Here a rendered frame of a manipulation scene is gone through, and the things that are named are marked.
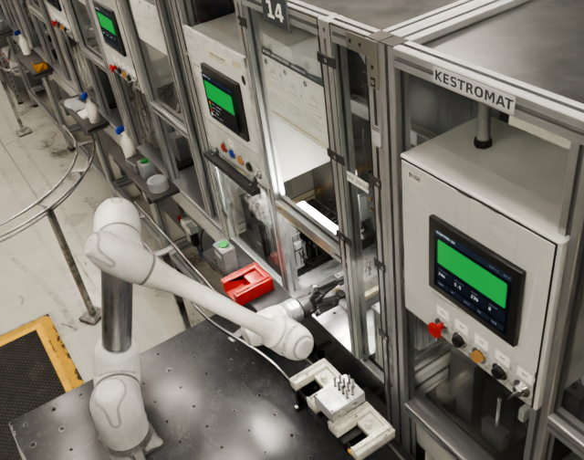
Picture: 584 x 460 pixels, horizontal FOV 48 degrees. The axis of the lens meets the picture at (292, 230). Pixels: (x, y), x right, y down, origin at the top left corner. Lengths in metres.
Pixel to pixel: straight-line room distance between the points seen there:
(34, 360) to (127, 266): 2.09
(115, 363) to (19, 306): 2.07
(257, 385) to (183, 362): 0.33
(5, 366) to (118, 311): 1.83
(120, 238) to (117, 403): 0.58
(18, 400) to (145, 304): 0.85
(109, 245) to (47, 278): 2.60
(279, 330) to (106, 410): 0.62
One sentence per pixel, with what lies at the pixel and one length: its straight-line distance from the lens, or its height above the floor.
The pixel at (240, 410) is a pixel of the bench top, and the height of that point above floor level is 0.68.
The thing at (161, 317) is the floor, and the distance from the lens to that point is 3.86.
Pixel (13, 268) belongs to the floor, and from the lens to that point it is 4.69.
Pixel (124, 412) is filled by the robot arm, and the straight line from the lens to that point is 2.24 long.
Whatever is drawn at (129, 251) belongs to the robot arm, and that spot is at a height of 1.46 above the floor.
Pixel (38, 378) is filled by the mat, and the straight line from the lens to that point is 3.81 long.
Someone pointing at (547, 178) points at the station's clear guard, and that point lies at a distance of 1.22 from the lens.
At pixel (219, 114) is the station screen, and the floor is 1.58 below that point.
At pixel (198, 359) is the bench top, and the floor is 0.68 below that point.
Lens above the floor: 2.54
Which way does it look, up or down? 37 degrees down
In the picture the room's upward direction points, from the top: 9 degrees counter-clockwise
